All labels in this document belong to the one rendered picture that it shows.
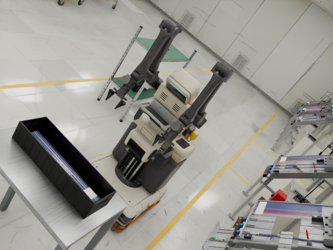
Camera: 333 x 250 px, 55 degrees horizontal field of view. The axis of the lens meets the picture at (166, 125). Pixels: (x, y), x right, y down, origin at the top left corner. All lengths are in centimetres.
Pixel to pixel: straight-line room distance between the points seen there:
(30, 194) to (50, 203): 9
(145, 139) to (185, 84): 53
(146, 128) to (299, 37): 893
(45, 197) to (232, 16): 1022
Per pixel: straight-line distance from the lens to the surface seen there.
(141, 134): 240
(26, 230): 250
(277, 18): 1103
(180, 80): 215
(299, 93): 1092
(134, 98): 391
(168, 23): 200
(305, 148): 696
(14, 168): 167
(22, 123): 175
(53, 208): 159
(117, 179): 277
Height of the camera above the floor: 195
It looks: 25 degrees down
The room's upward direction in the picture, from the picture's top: 36 degrees clockwise
